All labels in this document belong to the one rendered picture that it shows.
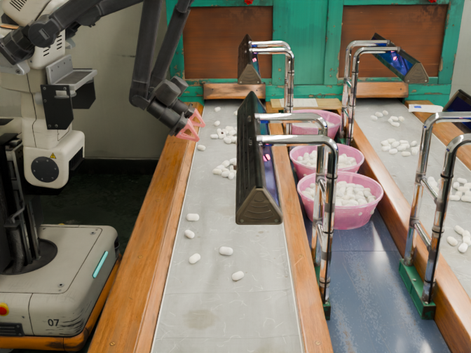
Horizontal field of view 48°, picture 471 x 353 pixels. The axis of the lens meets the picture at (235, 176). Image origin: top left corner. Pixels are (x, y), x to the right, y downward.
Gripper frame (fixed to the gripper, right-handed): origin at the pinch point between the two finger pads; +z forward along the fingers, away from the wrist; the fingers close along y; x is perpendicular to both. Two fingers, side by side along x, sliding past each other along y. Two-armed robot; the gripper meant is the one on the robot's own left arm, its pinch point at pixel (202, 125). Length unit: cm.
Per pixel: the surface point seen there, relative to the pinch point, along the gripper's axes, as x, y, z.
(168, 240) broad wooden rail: 5, -87, -1
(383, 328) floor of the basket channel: -20, -112, 45
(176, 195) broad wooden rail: 5, -60, -2
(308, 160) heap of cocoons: -21.0, -27.2, 34.9
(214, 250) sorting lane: -1, -89, 10
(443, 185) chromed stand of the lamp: -53, -108, 32
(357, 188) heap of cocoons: -29, -53, 45
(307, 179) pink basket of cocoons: -21, -49, 31
